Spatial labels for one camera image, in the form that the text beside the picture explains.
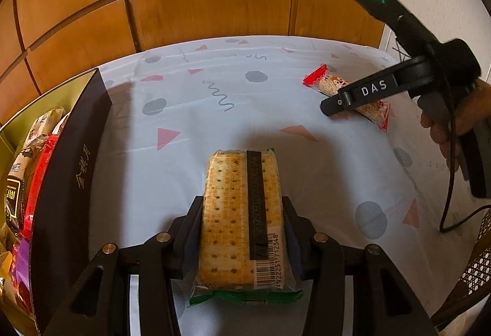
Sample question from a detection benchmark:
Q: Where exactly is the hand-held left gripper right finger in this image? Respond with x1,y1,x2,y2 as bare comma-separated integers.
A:
282,196,436,336

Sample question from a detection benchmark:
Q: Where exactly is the cracker packet with green ends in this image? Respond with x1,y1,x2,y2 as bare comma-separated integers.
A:
187,147,303,308

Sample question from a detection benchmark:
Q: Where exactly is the brown snack packet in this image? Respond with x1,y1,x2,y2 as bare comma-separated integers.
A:
23,108,72,153

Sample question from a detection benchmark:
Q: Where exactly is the dark gold-label snack packet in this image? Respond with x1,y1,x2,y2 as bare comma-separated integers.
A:
5,174,30,230

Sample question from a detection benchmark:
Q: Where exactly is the cartoon rice bar packet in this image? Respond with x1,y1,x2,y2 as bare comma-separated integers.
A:
303,64,395,133

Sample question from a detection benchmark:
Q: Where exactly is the black cable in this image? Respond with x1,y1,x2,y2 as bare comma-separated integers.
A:
439,98,491,233

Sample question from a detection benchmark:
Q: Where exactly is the plain red snack packet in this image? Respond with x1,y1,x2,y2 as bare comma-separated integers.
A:
22,134,59,238

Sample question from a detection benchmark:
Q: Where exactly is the purple snack packet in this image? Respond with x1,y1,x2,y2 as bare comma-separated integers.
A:
11,236,33,283

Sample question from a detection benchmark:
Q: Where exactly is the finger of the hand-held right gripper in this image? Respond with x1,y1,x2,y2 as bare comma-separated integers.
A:
320,68,408,118

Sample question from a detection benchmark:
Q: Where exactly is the person's right hand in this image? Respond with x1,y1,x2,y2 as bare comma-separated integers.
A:
420,81,491,171

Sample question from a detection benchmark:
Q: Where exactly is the white patterned tablecloth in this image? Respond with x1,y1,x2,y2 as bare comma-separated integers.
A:
96,36,461,336

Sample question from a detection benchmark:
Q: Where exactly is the yellow snack packet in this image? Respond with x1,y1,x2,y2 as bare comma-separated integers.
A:
0,249,13,285

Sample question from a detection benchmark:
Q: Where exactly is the dark box with gold inside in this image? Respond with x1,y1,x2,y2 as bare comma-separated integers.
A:
0,68,114,336

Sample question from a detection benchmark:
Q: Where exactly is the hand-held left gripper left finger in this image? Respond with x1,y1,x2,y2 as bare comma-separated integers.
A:
42,196,204,336

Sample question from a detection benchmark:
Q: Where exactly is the cane wicker chair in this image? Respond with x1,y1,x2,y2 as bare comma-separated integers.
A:
430,211,491,333

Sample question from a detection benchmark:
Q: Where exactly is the clear white snack packet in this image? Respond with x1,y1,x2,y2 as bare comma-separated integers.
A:
13,146,40,176

